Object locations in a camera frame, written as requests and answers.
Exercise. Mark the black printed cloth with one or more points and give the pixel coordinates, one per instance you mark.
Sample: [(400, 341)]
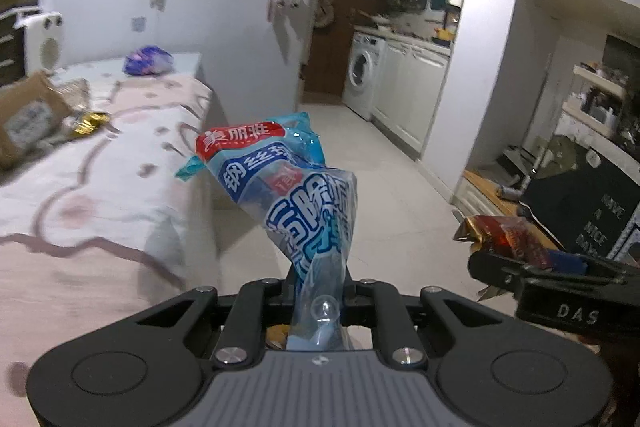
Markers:
[(575, 207)]

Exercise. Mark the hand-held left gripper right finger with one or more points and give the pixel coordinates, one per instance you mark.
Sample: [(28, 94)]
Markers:
[(390, 312)]

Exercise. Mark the wooden door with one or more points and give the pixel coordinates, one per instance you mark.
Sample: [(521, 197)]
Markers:
[(330, 62)]

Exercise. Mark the cardboard box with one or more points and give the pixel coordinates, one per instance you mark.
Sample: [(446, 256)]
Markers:
[(30, 117)]

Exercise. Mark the white open shelf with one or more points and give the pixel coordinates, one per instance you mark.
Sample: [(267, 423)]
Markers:
[(600, 107)]

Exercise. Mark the white fan heater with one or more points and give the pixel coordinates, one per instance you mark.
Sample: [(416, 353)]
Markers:
[(45, 47)]

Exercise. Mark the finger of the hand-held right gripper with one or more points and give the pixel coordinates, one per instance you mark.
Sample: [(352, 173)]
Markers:
[(567, 261), (500, 274)]

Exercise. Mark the red snack wrapper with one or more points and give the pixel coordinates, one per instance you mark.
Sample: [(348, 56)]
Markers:
[(510, 237)]

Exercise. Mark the yellow plastic bin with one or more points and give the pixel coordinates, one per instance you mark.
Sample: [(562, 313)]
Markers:
[(277, 334)]

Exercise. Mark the metal thermos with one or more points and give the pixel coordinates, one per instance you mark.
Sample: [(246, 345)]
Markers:
[(510, 193)]

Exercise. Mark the white washing machine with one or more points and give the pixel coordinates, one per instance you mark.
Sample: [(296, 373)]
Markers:
[(362, 74)]

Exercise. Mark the purple snack bag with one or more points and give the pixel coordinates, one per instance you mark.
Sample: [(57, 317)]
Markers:
[(147, 61)]

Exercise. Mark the blue plastic packet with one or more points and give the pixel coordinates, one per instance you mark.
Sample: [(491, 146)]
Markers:
[(300, 217)]

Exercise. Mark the white drawer bench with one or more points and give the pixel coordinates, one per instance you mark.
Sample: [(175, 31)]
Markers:
[(480, 199)]

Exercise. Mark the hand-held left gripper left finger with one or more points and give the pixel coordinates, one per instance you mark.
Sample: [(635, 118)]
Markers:
[(255, 307)]

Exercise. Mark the drawer unit with glass tank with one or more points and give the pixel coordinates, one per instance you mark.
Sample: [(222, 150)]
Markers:
[(10, 52)]

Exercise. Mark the gold snack wrapper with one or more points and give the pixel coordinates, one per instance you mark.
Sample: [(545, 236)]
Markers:
[(87, 123)]

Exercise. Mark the white lower kitchen cabinets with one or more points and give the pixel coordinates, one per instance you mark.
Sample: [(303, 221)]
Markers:
[(410, 97)]

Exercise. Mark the wall socket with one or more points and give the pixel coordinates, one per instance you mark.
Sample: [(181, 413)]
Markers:
[(138, 24)]

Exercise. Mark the yellow container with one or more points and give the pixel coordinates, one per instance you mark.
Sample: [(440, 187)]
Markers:
[(444, 35)]

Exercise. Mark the pink printed blanket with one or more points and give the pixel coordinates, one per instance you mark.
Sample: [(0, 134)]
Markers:
[(75, 207)]

